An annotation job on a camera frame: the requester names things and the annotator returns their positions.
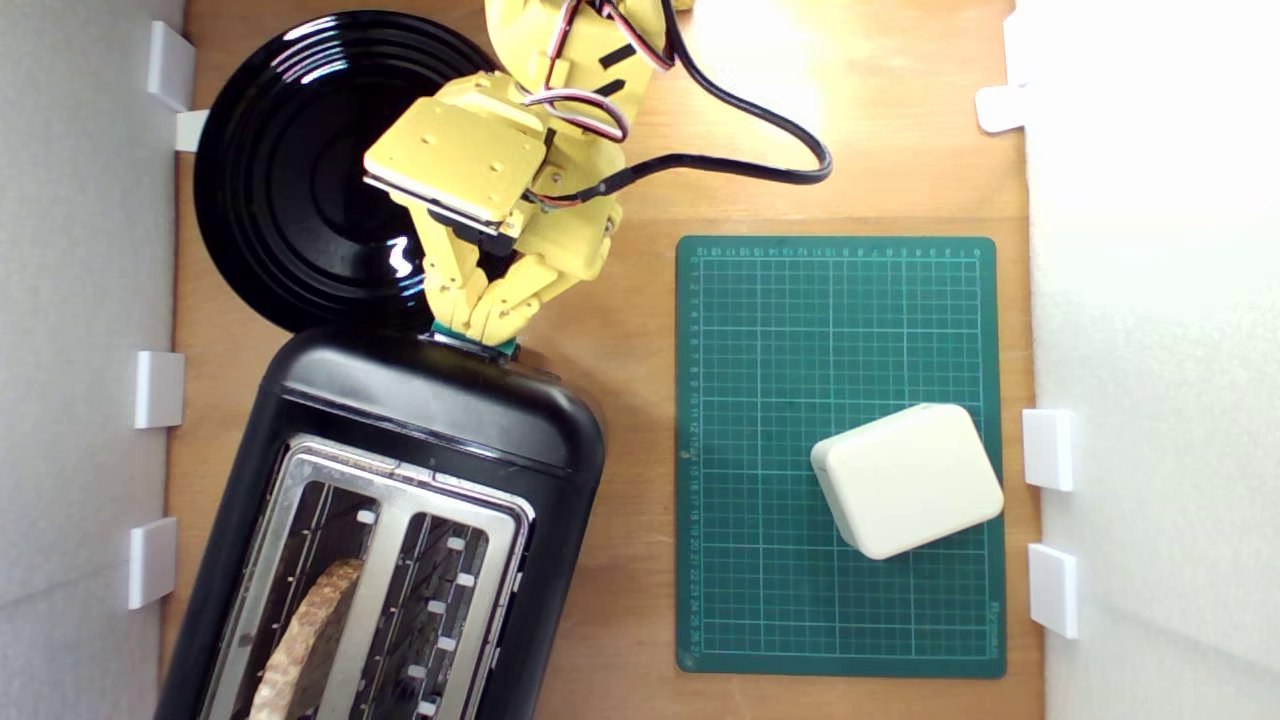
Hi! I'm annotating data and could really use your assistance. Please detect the black camera cable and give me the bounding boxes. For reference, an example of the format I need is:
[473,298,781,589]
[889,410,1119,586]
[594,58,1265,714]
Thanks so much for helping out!
[525,0,834,209]

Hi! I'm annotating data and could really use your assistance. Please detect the white rounded block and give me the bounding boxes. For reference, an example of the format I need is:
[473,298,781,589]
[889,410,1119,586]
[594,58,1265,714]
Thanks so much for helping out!
[809,402,1005,561]

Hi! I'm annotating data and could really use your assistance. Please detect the red white servo wires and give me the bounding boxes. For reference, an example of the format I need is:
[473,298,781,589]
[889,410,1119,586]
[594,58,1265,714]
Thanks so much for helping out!
[518,0,679,143]

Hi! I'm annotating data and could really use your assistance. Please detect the green cutting mat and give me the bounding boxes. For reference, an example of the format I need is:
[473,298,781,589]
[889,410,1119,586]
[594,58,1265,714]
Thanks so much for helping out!
[675,235,1008,680]

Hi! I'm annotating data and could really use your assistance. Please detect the yellow flat camera housing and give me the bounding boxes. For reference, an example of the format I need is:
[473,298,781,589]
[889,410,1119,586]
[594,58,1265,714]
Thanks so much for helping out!
[362,72,550,237]

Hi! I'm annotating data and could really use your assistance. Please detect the green toaster lever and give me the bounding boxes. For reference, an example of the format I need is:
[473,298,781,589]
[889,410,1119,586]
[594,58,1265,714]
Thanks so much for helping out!
[432,320,519,360]

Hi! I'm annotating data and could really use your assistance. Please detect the black round plate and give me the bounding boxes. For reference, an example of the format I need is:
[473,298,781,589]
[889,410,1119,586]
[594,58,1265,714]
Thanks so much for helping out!
[193,10,501,336]

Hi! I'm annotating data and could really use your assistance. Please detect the black two-slot toaster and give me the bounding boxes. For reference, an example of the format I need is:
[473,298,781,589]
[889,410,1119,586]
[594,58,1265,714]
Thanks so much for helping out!
[152,325,608,720]

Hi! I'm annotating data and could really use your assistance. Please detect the brown bread slice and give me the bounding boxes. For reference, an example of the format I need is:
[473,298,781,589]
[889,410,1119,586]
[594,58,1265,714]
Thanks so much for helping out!
[247,558,366,720]

